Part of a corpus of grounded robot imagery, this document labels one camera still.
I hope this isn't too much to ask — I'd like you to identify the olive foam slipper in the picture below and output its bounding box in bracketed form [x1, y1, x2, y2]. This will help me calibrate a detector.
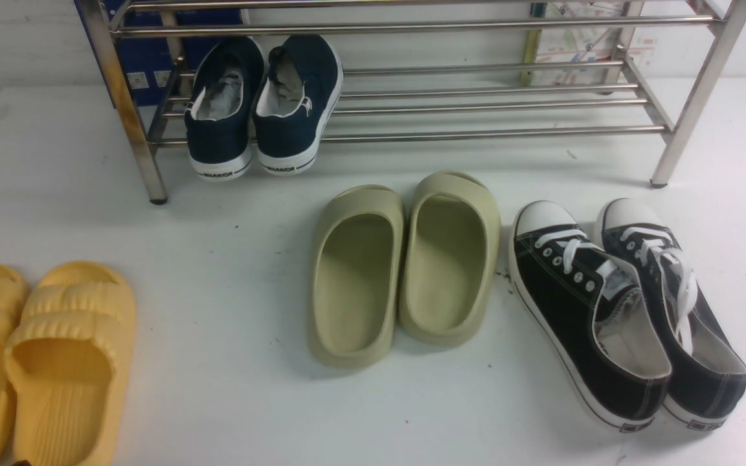
[308, 184, 405, 370]
[399, 171, 503, 348]

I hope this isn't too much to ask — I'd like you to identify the blue box behind rack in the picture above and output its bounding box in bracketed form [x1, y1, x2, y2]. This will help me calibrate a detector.
[73, 0, 251, 108]

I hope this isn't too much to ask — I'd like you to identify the left olive foam slipper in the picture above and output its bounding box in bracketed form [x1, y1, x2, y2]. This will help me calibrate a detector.
[308, 184, 405, 370]

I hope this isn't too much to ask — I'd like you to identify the stainless steel shoe rack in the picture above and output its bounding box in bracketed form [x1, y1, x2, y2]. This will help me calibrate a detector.
[74, 1, 746, 206]

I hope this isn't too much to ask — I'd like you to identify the left black lace-up sneaker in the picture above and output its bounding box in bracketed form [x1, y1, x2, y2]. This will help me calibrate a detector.
[508, 201, 673, 433]

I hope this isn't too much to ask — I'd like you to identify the right yellow slide sandal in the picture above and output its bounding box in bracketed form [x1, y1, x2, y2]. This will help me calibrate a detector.
[4, 261, 137, 465]

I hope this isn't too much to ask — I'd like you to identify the white printed poster board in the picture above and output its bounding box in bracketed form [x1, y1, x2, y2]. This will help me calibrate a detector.
[520, 2, 657, 87]

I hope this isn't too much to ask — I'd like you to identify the navy canvas shoe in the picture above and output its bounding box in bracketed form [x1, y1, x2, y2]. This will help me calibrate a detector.
[253, 34, 344, 176]
[184, 36, 266, 183]

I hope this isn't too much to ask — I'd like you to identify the right olive foam slipper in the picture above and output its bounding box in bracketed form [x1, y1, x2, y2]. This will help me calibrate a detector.
[399, 171, 503, 348]

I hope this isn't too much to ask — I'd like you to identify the black lace-up sneaker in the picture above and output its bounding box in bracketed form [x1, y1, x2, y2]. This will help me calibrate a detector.
[508, 201, 673, 433]
[594, 198, 746, 432]

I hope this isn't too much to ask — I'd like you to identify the right black lace-up sneaker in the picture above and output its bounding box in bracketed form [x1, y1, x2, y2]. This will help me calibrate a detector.
[594, 198, 746, 432]

